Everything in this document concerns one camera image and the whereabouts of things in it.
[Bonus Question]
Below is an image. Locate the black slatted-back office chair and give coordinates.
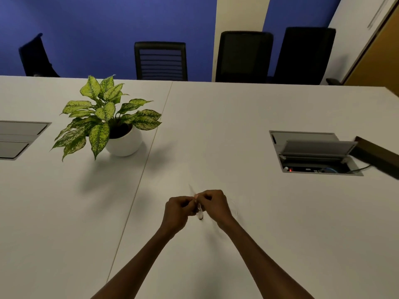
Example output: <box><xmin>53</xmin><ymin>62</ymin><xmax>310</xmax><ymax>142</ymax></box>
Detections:
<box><xmin>134</xmin><ymin>42</ymin><xmax>188</xmax><ymax>81</ymax></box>

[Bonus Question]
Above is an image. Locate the black mesh-back office chair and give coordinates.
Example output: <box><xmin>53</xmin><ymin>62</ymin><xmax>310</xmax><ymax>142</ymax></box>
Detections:
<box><xmin>215</xmin><ymin>31</ymin><xmax>274</xmax><ymax>83</ymax></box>

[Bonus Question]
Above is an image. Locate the open grey table cable box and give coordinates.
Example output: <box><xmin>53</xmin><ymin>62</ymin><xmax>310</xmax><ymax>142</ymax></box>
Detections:
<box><xmin>269</xmin><ymin>130</ymin><xmax>364</xmax><ymax>177</ymax></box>

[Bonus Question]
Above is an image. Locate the grey table cable hatch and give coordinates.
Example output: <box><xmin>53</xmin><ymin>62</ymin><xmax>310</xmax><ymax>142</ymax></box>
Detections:
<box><xmin>0</xmin><ymin>121</ymin><xmax>52</xmax><ymax>161</ymax></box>

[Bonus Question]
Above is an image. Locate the person's right hand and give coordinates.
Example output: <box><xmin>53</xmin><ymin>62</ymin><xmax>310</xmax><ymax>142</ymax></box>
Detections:
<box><xmin>194</xmin><ymin>190</ymin><xmax>235</xmax><ymax>231</ymax></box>

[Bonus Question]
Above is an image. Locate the person's right forearm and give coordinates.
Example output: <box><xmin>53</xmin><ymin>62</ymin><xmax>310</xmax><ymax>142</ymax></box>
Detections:
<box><xmin>217</xmin><ymin>218</ymin><xmax>315</xmax><ymax>299</ymax></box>

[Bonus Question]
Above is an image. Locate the person's left forearm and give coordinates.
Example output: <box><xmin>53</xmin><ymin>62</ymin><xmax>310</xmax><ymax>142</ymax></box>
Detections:
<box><xmin>90</xmin><ymin>227</ymin><xmax>175</xmax><ymax>299</ymax></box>

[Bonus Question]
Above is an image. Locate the person's left hand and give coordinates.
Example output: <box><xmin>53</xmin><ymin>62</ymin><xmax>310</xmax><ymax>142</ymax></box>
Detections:
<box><xmin>160</xmin><ymin>196</ymin><xmax>198</xmax><ymax>237</ymax></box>

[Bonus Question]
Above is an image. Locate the green variegated leafy plant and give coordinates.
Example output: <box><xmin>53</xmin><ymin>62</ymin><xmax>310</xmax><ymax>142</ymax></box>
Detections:
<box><xmin>50</xmin><ymin>75</ymin><xmax>163</xmax><ymax>162</ymax></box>

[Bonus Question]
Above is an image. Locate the black cable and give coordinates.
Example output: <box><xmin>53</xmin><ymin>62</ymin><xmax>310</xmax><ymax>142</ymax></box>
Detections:
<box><xmin>345</xmin><ymin>164</ymin><xmax>372</xmax><ymax>175</ymax></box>

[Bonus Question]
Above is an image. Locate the white round plant pot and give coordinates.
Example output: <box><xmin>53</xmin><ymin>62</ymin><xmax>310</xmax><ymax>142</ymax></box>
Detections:
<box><xmin>104</xmin><ymin>124</ymin><xmax>143</xmax><ymax>157</ymax></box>

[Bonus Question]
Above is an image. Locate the brown wooden door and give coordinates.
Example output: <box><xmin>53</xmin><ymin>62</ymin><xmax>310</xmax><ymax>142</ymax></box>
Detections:
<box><xmin>343</xmin><ymin>2</ymin><xmax>399</xmax><ymax>97</ymax></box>

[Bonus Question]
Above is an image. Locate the dark brown flat box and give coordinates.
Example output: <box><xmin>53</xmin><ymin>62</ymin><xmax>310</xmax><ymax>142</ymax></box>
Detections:
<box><xmin>350</xmin><ymin>136</ymin><xmax>399</xmax><ymax>180</ymax></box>

